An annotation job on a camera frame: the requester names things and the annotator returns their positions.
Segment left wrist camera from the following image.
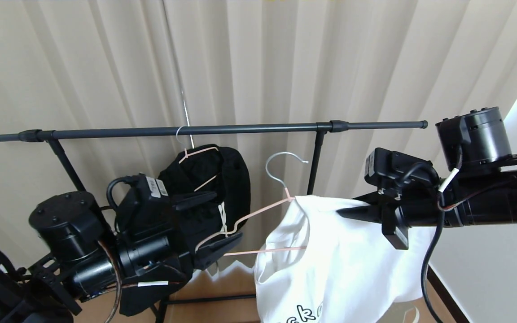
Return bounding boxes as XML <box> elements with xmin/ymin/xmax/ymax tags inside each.
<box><xmin>106</xmin><ymin>174</ymin><xmax>172</xmax><ymax>235</ymax></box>

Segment beige curtain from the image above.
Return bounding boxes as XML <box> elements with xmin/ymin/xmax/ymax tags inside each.
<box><xmin>0</xmin><ymin>0</ymin><xmax>517</xmax><ymax>274</ymax></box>

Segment pink clothes hanger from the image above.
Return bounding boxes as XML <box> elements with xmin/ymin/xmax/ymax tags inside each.
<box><xmin>175</xmin><ymin>126</ymin><xmax>221</xmax><ymax>192</ymax></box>
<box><xmin>194</xmin><ymin>152</ymin><xmax>309</xmax><ymax>257</ymax></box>

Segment black shorts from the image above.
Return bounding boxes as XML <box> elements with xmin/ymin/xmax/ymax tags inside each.
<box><xmin>119</xmin><ymin>144</ymin><xmax>252</xmax><ymax>317</ymax></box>

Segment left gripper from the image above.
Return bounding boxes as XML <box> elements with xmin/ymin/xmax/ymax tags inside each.
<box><xmin>71</xmin><ymin>191</ymin><xmax>244</xmax><ymax>300</ymax></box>

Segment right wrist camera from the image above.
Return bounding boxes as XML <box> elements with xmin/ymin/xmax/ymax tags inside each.
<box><xmin>364</xmin><ymin>147</ymin><xmax>441</xmax><ymax>201</ymax></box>

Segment white garment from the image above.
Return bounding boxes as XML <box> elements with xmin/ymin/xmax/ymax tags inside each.
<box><xmin>253</xmin><ymin>195</ymin><xmax>437</xmax><ymax>323</ymax></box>

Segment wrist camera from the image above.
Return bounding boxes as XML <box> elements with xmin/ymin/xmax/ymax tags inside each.
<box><xmin>364</xmin><ymin>147</ymin><xmax>441</xmax><ymax>201</ymax></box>
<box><xmin>106</xmin><ymin>174</ymin><xmax>172</xmax><ymax>235</ymax></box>

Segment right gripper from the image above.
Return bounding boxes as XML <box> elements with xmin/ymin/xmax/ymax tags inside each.
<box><xmin>335</xmin><ymin>188</ymin><xmax>517</xmax><ymax>251</ymax></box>

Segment white laundry basket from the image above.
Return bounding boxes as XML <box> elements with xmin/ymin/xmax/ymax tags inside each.
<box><xmin>391</xmin><ymin>301</ymin><xmax>421</xmax><ymax>323</ymax></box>

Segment black clothes rack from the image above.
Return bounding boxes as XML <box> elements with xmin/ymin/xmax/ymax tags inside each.
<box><xmin>0</xmin><ymin>119</ymin><xmax>429</xmax><ymax>323</ymax></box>

